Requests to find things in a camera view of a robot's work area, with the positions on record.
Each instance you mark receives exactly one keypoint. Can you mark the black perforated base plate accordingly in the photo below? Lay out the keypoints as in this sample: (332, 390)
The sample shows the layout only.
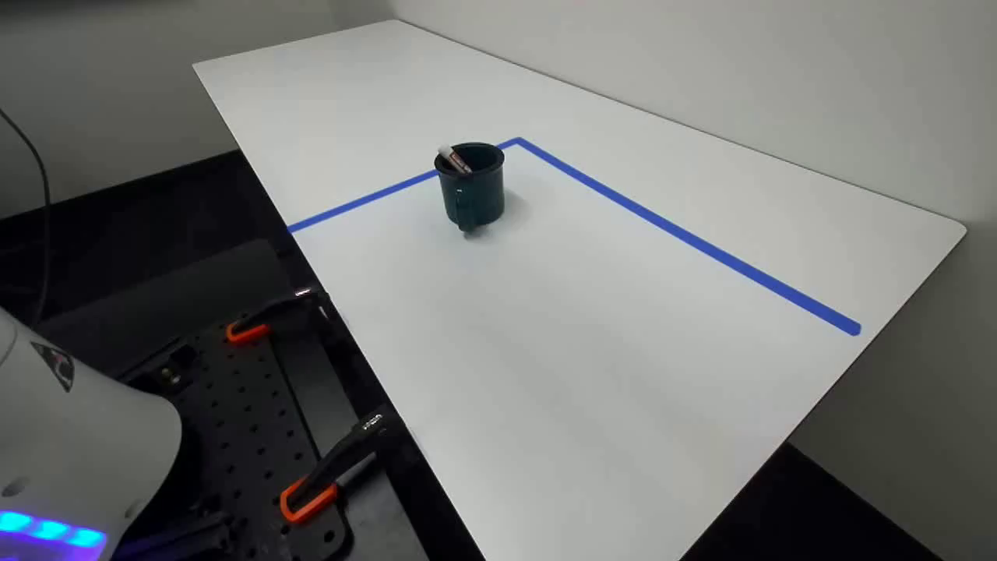
(242, 445)

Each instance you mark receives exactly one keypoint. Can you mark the black orange clamp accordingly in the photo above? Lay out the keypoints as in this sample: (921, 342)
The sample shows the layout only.
(306, 496)
(257, 327)

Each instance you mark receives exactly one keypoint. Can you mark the dark teal mug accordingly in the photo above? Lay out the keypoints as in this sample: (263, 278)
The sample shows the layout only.
(476, 201)

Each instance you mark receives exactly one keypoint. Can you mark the black orange clamp near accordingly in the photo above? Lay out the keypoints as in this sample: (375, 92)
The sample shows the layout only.
(306, 496)

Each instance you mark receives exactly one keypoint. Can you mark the black orange clamp far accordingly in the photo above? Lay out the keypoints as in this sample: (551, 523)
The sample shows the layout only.
(257, 327)

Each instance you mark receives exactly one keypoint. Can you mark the blue tape line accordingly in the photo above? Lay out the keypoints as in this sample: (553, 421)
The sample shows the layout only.
(627, 205)

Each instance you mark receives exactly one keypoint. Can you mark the marker with red cap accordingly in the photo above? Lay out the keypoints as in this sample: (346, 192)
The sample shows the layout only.
(456, 162)

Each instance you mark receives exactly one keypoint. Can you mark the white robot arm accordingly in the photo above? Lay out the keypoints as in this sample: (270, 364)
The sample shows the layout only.
(82, 455)

